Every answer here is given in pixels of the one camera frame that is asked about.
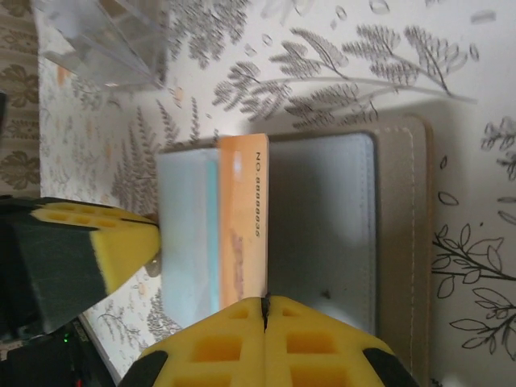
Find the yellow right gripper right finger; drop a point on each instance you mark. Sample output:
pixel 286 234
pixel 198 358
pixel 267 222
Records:
pixel 314 350

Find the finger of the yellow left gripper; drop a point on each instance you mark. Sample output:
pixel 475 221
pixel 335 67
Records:
pixel 121 250

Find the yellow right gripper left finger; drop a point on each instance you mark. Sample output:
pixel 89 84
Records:
pixel 217 350

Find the light teal plastic card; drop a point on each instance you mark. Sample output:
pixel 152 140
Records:
pixel 213 225

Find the orange plastic card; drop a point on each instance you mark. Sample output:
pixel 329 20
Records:
pixel 242 193

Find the floral patterned table cover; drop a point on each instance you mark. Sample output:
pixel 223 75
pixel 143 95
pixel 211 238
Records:
pixel 463 181

